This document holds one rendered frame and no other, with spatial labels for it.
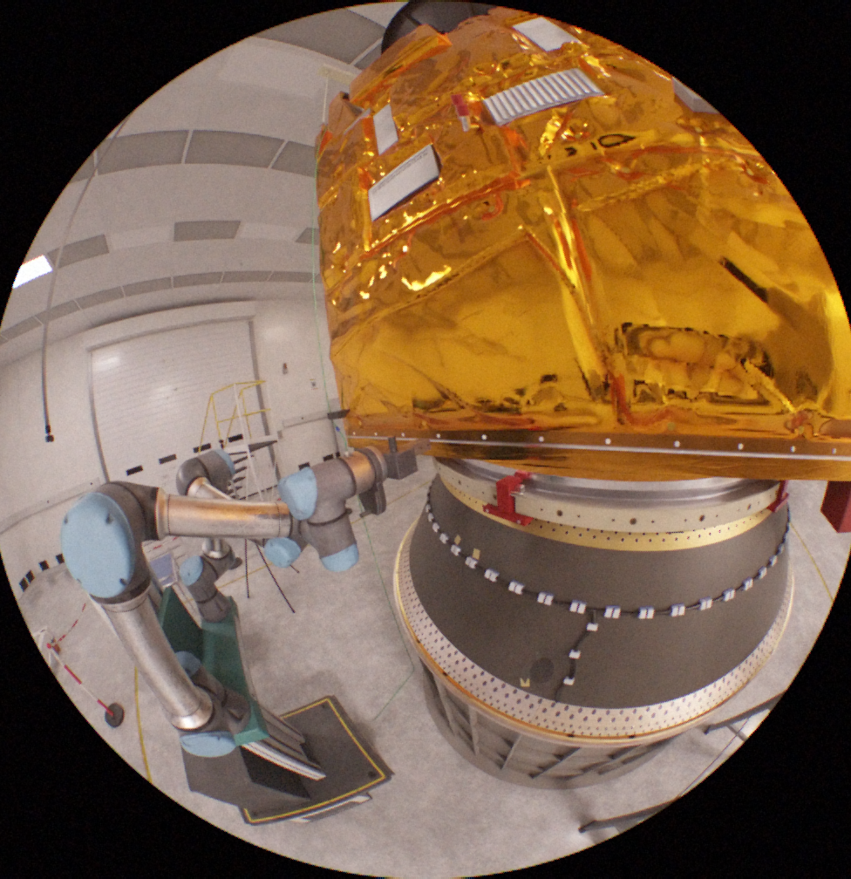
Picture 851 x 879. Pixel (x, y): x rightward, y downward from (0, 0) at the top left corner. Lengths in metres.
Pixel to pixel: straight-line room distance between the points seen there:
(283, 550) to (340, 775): 1.44
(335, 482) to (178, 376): 7.23
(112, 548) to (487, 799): 1.93
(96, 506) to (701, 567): 0.99
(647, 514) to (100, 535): 0.81
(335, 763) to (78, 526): 1.64
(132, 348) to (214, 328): 2.37
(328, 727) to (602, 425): 1.92
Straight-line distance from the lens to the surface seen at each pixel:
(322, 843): 2.19
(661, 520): 0.58
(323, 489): 0.43
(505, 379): 0.59
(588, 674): 0.74
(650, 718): 0.88
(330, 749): 1.85
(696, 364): 0.58
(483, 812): 1.98
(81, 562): 0.42
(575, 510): 0.56
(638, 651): 0.73
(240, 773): 1.43
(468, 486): 0.73
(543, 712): 0.82
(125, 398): 7.74
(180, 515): 0.53
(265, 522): 0.54
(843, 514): 1.01
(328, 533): 0.45
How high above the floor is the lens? 1.98
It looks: 12 degrees down
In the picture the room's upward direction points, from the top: 9 degrees counter-clockwise
